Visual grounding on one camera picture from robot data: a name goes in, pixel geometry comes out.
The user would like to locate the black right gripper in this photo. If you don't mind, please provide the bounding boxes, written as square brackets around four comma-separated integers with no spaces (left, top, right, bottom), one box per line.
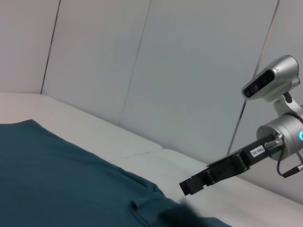
[162,133,282,227]

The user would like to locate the teal blue shirt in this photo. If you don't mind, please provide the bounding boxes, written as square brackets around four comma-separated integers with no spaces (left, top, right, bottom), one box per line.
[0,119,232,227]

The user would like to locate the right arm cable with plug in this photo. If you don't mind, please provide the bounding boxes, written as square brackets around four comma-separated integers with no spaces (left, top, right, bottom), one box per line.
[264,133,303,178]

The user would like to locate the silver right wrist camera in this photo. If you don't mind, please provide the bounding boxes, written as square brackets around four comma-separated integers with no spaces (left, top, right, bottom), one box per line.
[241,55,303,116]

